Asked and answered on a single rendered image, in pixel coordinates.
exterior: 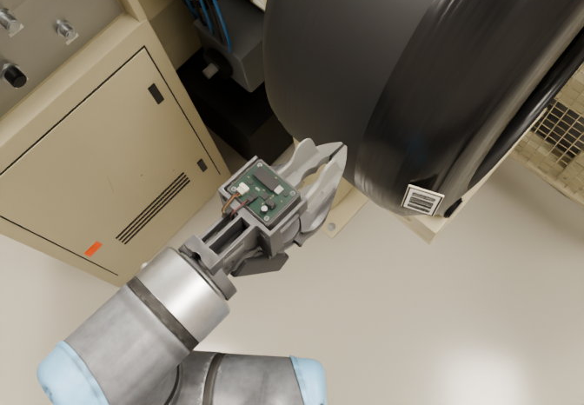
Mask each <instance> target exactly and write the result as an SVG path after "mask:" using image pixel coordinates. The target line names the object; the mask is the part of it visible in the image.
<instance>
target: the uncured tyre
mask: <svg viewBox="0 0 584 405"><path fill-rule="evenodd" d="M262 53H263V68H264V81H265V89H266V93H267V97H268V100H269V104H270V106H271V109H272V110H273V111H274V113H275V115H276V116H277V117H278V119H279V120H280V122H281V123H282V125H283V127H284V128H285V130H286V131H288V133H289V134H290V135H291V136H292V137H294V139H296V140H297V141H298V142H299V143H300V142H302V141H303V140H304V139H306V138H310V139H312V141H313V142H314V144H315V146H316V147H317V146H319V145H323V144H326V143H338V142H342V143H343V144H345V145H346V146H347V160H346V165H345V169H344V171H343V174H342V177H343V178H344V179H346V180H347V181H348V182H349V183H351V184H352V185H353V186H354V187H356V188H357V189H358V190H360V191H361V192H362V193H363V194H364V195H365V196H366V197H368V198H369V199H370V200H371V201H372V202H374V203H375V204H376V205H378V206H379V207H381V208H384V209H386V210H388V211H391V212H393V213H395V214H397V215H399V216H420V215H426V214H423V213H420V212H417V211H414V210H412V209H407V208H404V207H402V206H401V205H402V200H403V198H404V196H405V194H406V191H407V188H408V185H409V184H410V185H414V186H416V187H419V188H422V189H427V190H430V191H433V192H435V193H438V194H441V195H444V198H443V200H442V201H441V204H440V206H439V208H438V209H437V210H436V212H435V215H436V214H440V213H442V212H443V211H445V210H446V209H448V208H449V207H450V206H451V205H453V204H454V203H455V202H456V201H457V200H459V199H460V198H461V197H462V196H464V195H465V194H466V193H467V192H468V191H469V190H471V189H472V188H473V187H474V186H475V185H476V184H477V183H478V182H479V181H480V180H481V179H482V178H483V177H484V176H485V175H486V174H487V173H488V172H489V171H490V170H491V169H492V168H493V167H494V166H495V165H496V164H497V163H498V162H499V161H500V160H501V159H502V158H503V157H504V156H505V155H506V154H507V153H508V151H509V150H510V149H511V148H512V147H513V146H514V144H515V143H516V142H517V141H518V140H519V139H520V138H521V136H522V135H523V134H524V133H525V132H526V131H527V129H528V128H529V127H530V126H531V125H532V123H533V122H534V121H535V120H536V119H537V117H538V116H539V115H540V114H541V112H542V111H543V110H544V109H545V108H546V107H547V106H548V105H549V104H550V103H551V101H552V100H553V99H554V98H555V96H556V95H557V94H558V93H559V92H560V90H561V89H562V88H563V86H564V85H565V84H566V83H567V81H568V80H569V79H570V78H571V76H572V75H573V74H574V73H575V71H577V70H578V69H579V67H580V66H581V65H582V63H583V62H584V0H267V2H266V6H265V12H264V18H263V27H262Z"/></svg>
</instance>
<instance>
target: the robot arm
mask: <svg viewBox="0 0 584 405"><path fill-rule="evenodd" d="M346 160H347V146H346V145H345V144H343V143H342V142H338V143H326V144H323V145H319V146H317V147H316V146H315V144H314V142H313V141H312V139H310V138H306V139H304V140H303V141H302V142H300V143H299V144H298V145H297V147H296V148H295V152H294V154H293V156H292V158H291V159H290V160H288V161H287V162H286V163H283V164H279V165H275V166H271V167H270V166H268V165H267V164H266V163H265V162H264V161H263V160H262V159H261V160H260V159H258V156H254V157H253V158H252V159H251V160H250V161H249V162H248V163H246V164H245V165H244V166H243V167H242V168H241V169H240V170H238V171H237V172H236V173H235V174H234V175H233V176H232V177H231V178H230V179H229V180H228V181H227V182H226V183H225V184H224V185H223V186H221V187H220V188H219V189H218V192H219V196H220V198H221V201H222V206H223V207H222V216H221V217H220V218H219V219H218V220H217V221H216V222H214V223H213V224H212V225H211V226H210V227H209V228H208V229H207V230H206V231H205V232H203V233H202V234H201V235H200V236H199V237H198V236H196V235H195V234H193V235H192V236H191V237H190V238H189V239H188V240H187V241H186V242H184V243H183V245H182V246H181V247H180V248H179V249H178V250H179V252H180V253H179V252H178V251H177V250H176V249H174V248H172V247H166V248H165V249H164V250H163V251H162V252H160V253H159V254H158V255H157V256H156V257H155V258H154V259H153V260H152V261H150V262H145V263H143V265H142V266H141V270H140V271H139V272H138V273H137V274H136V276H134V277H133V278H132V279H130V280H129V281H128V282H127V284H124V285H123V286H122V287H121V288H120V289H119V290H118V291H117V292H116V293H115V294H114V295H113V296H112V297H111V298H110V299H109V300H108V301H107V302H105V303H104V304H103V305H102V306H101V307H100V308H99V309H97V310H96V311H95V312H94V313H93V314H92V315H91V316H90V317H89V318H87V319H86V320H85V321H84V322H83V323H82V324H81V325H80V326H78V327H77V328H76V329H75V330H74V331H73V332H72V333H71V334H70V335H68V336H67V337H66V338H65V339H64V340H63V341H59V342H58V343H57V344H56V346H55V348H54V349H53V350H52V351H51V352H50V353H49V354H48V355H47V356H46V357H45V358H44V359H43V360H42V361H41V362H40V364H39V365H38V367H37V371H36V376H37V380H38V381H39V384H40V386H41V387H42V389H43V391H44V393H45V394H46V395H47V396H48V398H49V399H50V401H51V402H52V403H53V405H328V398H327V383H326V375H325V370H324V367H323V366H322V364H321V363H320V362H318V361H317V360H314V359H306V358H298V357H294V356H293V355H290V356H289V357H286V356H271V355H243V354H229V353H221V352H215V351H200V350H193V349H194V348H195V347H196V346H197V345H198V344H199V343H201V342H202V341H203V340H204V339H205V338H206V337H207V336H208V335H209V334H210V333H211V332H212V331H213V330H214V329H215V328H216V327H217V326H218V325H219V324H220V323H221V322H222V321H223V320H224V319H225V318H226V317H227V316H228V315H229V314H230V307H229V305H228V304H227V303H226V302H225V300H226V301H228V300H229V299H230V298H231V297H232V296H233V295H234V294H235V293H236V292H237V289H236V287H235V285H234V284H233V283H232V281H230V279H229V278H228V275H229V274H231V275H232V276H233V277H239V276H251V275H257V274H262V273H268V272H275V271H279V270H280V269H281V268H282V266H283V265H284V264H285V262H286V261H287V260H288V259H289V255H288V254H287V253H285V251H284V250H286V249H288V248H290V247H292V246H293V245H294V244H296V245H297V246H299V247H301V246H302V245H303V243H304V242H305V241H306V240H307V239H308V238H310V237H311V236H312V235H314V234H315V233H316V232H317V231H318V230H319V229H320V228H321V227H322V225H323V224H324V223H325V221H326V219H327V216H328V214H329V210H330V208H331V205H332V202H333V201H334V198H335V193H336V191H337V189H338V186H339V183H340V181H341V179H342V174H343V171H344V169H345V165H346ZM324 163H328V164H327V165H326V167H325V168H324V169H322V171H321V174H320V176H319V177H318V179H317V180H316V181H315V182H314V183H311V184H310V185H307V186H305V187H304V188H303V189H302V190H301V191H299V190H298V189H299V188H300V187H301V184H302V181H303V180H304V178H306V177H307V176H309V175H311V174H314V173H316V171H317V170H318V169H319V168H320V167H321V166H322V165H323V164H324ZM246 169H247V170H246ZM245 170H246V171H245ZM244 171H245V172H244ZM243 172H244V173H243ZM241 173H243V174H242V175H241ZM238 176H239V177H238ZM237 177H238V178H237ZM236 178H237V179H236ZM233 181H234V182H233ZM232 182H233V183H232ZM223 211H224V212H225V213H223ZM224 299H225V300H224Z"/></svg>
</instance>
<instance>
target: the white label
mask: <svg viewBox="0 0 584 405"><path fill-rule="evenodd" d="M443 198H444V195H441V194H438V193H435V192H433V191H430V190H427V189H422V188H419V187H416V186H414V185H410V184H409V185H408V188H407V191H406V194H405V196H404V198H403V200H402V203H401V206H402V207H404V208H407V209H412V210H414V211H417V212H420V213H423V214H426V215H429V216H434V215H435V212H436V210H437V209H438V208H439V206H440V204H441V201H442V200H443Z"/></svg>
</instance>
